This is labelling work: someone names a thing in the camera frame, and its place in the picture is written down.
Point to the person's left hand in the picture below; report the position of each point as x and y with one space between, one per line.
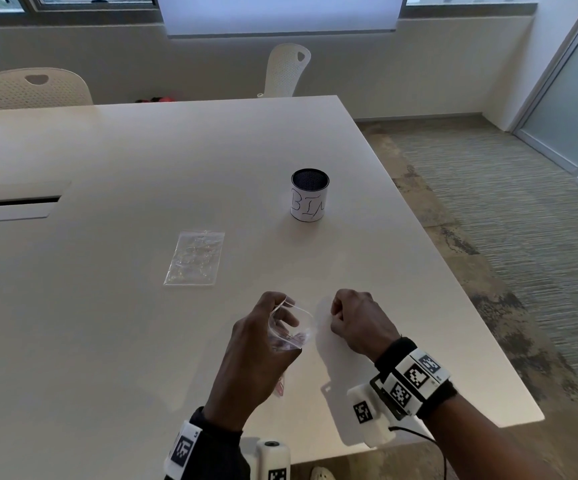
249 369

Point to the person's right hand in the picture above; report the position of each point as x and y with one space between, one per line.
364 324

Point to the pile of colourful paper clips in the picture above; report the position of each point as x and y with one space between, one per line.
296 339

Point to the smooth clear plastic bag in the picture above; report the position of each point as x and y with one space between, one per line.
308 319

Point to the crinkled clear plastic bag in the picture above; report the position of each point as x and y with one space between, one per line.
196 259

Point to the white paper cup black rim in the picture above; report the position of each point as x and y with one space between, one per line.
309 207

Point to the marker-tagged black wristband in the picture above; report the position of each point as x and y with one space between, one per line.
414 379
209 449

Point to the white perforated shoe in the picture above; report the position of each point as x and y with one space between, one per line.
323 473

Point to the white table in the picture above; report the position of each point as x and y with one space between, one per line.
144 144

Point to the white perforated chair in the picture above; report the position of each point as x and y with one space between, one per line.
281 74
28 94

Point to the frosted glass door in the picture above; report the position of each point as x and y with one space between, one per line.
569 104

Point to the white roller blind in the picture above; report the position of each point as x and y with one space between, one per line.
279 14

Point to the white cylindrical wrist camera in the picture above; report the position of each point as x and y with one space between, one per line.
273 462
369 419

